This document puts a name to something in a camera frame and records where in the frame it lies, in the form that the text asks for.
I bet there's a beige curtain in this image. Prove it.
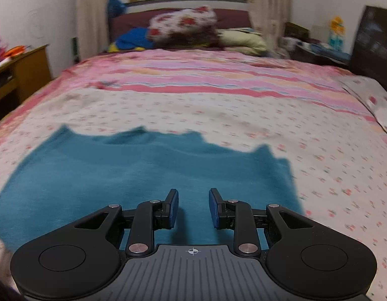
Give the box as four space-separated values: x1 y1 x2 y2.
246 0 293 54
75 0 111 64

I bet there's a pale yellow pillow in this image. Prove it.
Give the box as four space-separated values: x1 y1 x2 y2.
219 29 270 57

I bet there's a dark wooden bed board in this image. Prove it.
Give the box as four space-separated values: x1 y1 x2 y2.
348 5 387 98

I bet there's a wooden desk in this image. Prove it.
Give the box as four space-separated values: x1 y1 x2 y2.
0 44 53 126

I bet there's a teal knit sweater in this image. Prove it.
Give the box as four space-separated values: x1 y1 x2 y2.
0 125 306 254

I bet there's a maroon headboard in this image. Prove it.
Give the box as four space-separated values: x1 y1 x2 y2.
110 8 253 51

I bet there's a pink striped blanket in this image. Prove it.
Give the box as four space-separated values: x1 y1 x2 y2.
0 48 387 151

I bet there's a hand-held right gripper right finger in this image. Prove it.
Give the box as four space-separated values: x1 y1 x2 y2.
209 188 314 257

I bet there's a blue and yellow clothing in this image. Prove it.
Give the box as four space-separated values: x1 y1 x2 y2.
107 28 156 52

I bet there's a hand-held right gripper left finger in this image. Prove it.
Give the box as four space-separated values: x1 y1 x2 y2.
73 189 179 257

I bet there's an orange object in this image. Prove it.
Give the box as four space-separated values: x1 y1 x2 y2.
4 46 27 58

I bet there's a blue hanging cloth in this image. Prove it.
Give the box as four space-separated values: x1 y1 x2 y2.
106 0 130 18

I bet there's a cherry print pillow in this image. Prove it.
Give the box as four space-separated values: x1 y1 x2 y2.
338 75 387 140

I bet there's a dark nightstand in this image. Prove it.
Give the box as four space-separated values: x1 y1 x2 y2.
283 22 352 67

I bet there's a floral red pillow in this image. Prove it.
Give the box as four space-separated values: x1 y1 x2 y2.
148 5 221 48

